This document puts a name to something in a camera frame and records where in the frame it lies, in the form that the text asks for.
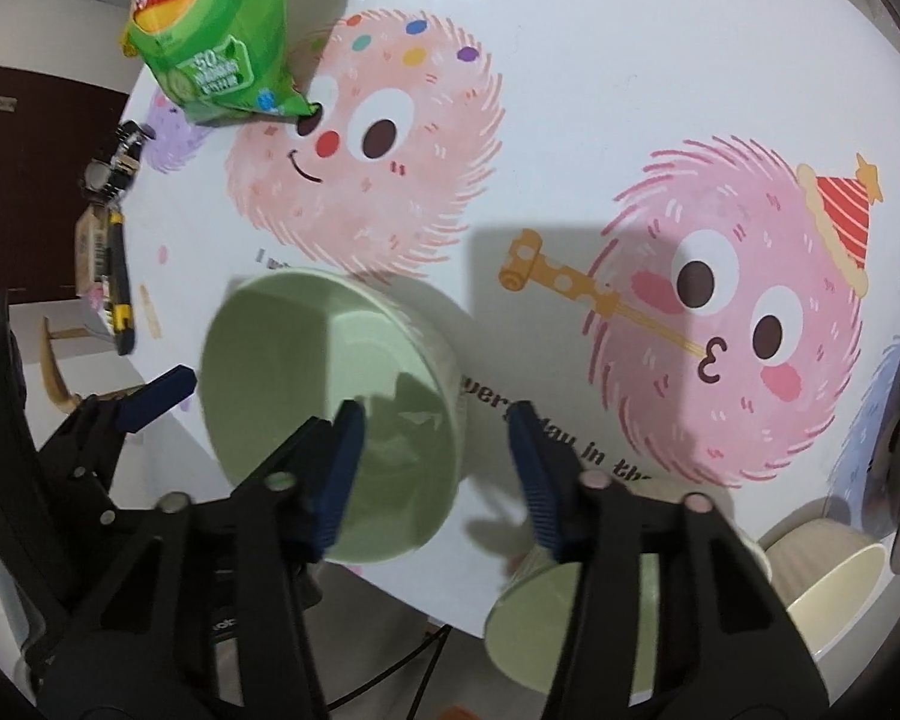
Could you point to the green potato chip bag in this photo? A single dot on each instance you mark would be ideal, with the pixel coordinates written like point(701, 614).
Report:
point(202, 22)

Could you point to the small cardboard tag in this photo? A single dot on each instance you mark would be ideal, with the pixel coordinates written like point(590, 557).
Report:
point(90, 251)

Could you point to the cream ceramic bowl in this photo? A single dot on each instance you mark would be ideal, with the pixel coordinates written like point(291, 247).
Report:
point(817, 555)

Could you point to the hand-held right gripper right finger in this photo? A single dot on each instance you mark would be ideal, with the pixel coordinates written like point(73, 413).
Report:
point(536, 487)

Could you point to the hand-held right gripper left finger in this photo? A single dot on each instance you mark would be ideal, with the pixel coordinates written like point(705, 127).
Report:
point(337, 480)

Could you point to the pale green ceramic bowl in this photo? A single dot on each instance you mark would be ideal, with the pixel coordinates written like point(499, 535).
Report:
point(285, 360)
point(525, 630)

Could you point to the curved wooden chair leg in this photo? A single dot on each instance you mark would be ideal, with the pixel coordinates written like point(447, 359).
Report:
point(54, 367)

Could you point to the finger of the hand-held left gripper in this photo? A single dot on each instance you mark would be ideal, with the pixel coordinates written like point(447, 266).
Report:
point(157, 394)

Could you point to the dark brown cabinet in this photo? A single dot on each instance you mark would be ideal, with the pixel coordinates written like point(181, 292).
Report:
point(37, 187)

